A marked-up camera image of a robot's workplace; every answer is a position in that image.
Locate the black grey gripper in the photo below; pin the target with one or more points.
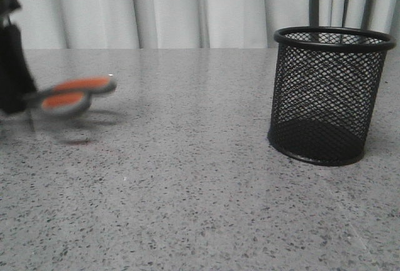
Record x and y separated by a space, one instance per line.
16 80

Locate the grey orange handled scissors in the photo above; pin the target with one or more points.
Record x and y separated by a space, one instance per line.
64 103

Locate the white grey curtain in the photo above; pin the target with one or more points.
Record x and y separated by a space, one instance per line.
132 24

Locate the black mesh pen holder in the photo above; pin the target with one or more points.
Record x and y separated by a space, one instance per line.
325 89

